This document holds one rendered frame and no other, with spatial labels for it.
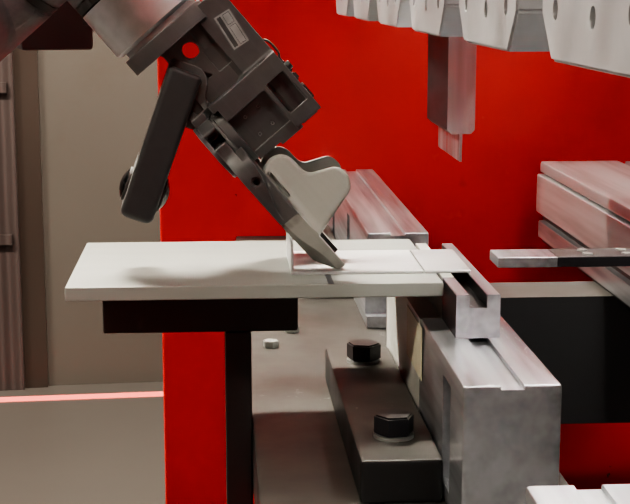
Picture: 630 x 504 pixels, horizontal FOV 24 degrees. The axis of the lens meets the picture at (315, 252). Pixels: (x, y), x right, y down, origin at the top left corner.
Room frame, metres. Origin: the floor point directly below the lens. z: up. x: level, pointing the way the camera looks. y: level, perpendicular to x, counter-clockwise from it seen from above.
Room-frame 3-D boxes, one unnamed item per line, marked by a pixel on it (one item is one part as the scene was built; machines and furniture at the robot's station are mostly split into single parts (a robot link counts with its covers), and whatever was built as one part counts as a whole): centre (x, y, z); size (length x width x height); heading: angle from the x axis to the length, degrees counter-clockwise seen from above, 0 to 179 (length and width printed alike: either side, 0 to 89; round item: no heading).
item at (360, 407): (1.04, -0.05, 0.89); 0.30 x 0.05 x 0.03; 4
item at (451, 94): (1.09, -0.10, 1.13); 0.10 x 0.02 x 0.10; 4
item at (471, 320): (1.06, -0.10, 0.99); 0.20 x 0.03 x 0.03; 4
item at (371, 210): (1.64, -0.06, 0.92); 0.50 x 0.06 x 0.10; 4
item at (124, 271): (1.08, 0.05, 1.00); 0.26 x 0.18 x 0.01; 94
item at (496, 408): (1.03, -0.10, 0.92); 0.39 x 0.06 x 0.10; 4
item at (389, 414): (0.94, -0.05, 0.91); 0.03 x 0.03 x 0.02
